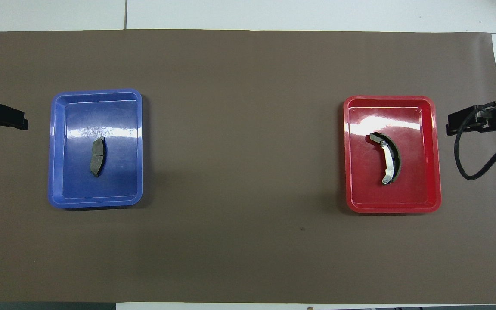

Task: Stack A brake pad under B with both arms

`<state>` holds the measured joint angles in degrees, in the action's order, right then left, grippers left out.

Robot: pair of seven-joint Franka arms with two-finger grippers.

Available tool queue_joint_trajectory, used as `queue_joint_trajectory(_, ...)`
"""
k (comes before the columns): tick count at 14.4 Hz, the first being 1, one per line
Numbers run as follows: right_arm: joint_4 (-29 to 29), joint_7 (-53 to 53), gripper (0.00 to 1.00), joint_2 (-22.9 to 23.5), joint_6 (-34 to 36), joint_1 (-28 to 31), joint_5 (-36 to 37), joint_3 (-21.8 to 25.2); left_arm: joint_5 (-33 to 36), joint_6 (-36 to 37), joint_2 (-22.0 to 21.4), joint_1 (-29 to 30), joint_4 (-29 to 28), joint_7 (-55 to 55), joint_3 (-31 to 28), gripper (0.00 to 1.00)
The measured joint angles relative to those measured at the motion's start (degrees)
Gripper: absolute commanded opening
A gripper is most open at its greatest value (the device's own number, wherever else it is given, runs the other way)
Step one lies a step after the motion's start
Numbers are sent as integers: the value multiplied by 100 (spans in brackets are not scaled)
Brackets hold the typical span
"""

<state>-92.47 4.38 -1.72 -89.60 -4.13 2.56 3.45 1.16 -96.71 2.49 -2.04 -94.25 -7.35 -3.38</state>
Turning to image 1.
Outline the curved brake shoe metal rim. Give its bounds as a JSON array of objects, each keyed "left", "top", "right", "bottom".
[{"left": 369, "top": 132, "right": 402, "bottom": 186}]

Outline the dark grey brake pad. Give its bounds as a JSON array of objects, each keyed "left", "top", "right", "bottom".
[{"left": 90, "top": 136, "right": 107, "bottom": 177}]

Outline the red plastic tray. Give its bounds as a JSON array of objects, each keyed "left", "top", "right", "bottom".
[{"left": 344, "top": 95, "right": 442, "bottom": 214}]

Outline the blue plastic tray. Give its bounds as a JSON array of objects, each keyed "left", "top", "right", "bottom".
[{"left": 48, "top": 88, "right": 144, "bottom": 209}]

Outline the brown table mat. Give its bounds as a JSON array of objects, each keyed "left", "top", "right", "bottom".
[{"left": 0, "top": 29, "right": 496, "bottom": 304}]

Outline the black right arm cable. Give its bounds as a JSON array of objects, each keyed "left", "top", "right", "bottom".
[{"left": 454, "top": 103, "right": 496, "bottom": 181}]

